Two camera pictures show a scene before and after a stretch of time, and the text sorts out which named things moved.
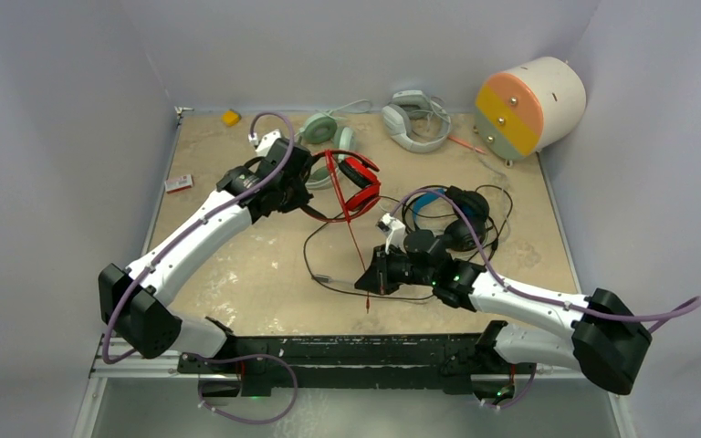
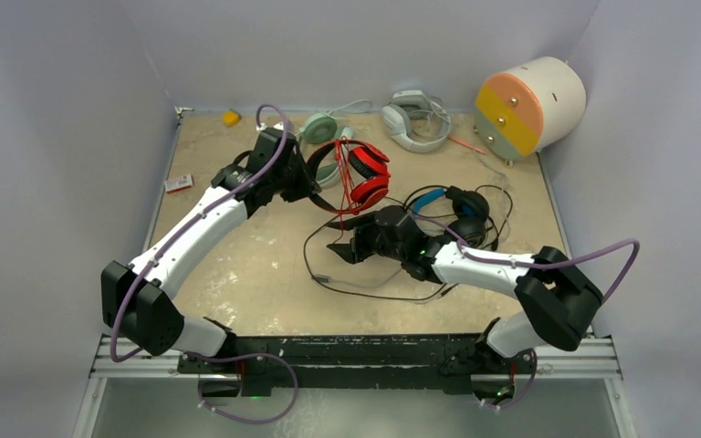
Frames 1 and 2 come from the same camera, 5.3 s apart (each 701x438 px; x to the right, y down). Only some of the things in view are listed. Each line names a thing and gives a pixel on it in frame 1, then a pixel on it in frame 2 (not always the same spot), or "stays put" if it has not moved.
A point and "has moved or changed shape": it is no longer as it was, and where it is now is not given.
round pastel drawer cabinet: x=533 y=108 stays put
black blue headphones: x=476 y=209 stays put
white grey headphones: x=408 y=105 stays put
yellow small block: x=230 y=117 stays put
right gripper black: x=377 y=277 to x=356 y=251
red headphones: x=361 y=171 has moved or changed shape
